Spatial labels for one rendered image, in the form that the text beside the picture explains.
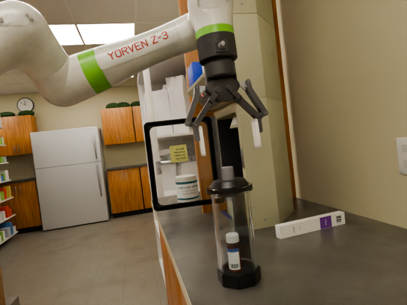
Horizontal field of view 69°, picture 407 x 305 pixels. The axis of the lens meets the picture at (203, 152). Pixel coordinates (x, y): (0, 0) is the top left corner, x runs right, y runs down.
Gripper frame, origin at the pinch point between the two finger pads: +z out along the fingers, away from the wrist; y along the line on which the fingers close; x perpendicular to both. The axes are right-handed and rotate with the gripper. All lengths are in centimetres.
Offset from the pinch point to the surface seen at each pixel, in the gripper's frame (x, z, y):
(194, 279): 3.3, 31.0, -12.9
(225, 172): -2.7, 5.5, -2.7
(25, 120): 533, -96, -251
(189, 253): 20.9, 30.7, -12.3
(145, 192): 532, 73, -52
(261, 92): 33.0, -17.5, 22.4
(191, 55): 68, -44, 5
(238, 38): 32, -37, 16
